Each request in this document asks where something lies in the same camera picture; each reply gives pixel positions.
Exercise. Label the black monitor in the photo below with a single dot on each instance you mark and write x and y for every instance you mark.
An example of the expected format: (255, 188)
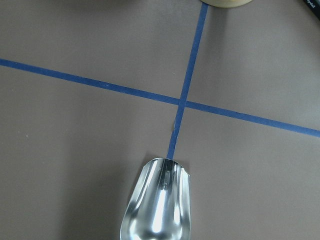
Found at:
(314, 6)

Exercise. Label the wooden stand with paper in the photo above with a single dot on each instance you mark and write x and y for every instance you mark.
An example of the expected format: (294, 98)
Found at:
(226, 3)

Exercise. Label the metal ice scoop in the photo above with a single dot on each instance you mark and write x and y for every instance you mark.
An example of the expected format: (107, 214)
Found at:
(160, 204)

